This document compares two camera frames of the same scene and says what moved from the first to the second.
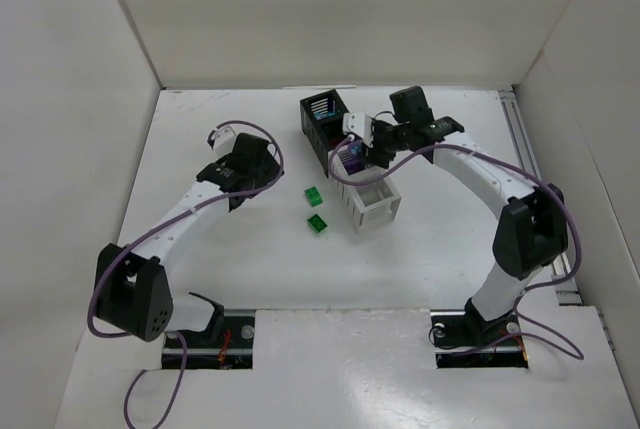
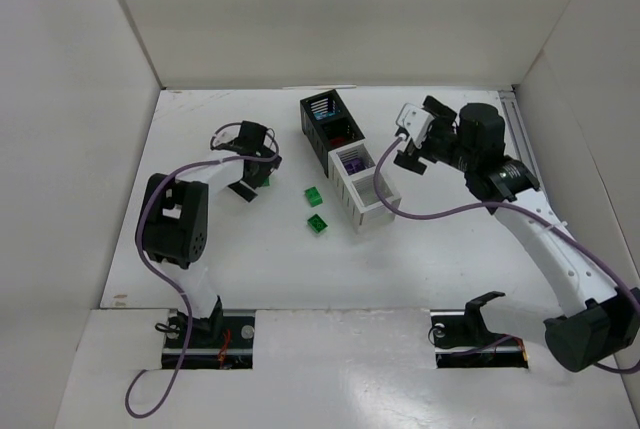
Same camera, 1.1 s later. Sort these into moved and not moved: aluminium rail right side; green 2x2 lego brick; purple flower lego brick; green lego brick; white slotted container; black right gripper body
Moved: black right gripper body; purple flower lego brick
Not moved: green 2x2 lego brick; green lego brick; aluminium rail right side; white slotted container
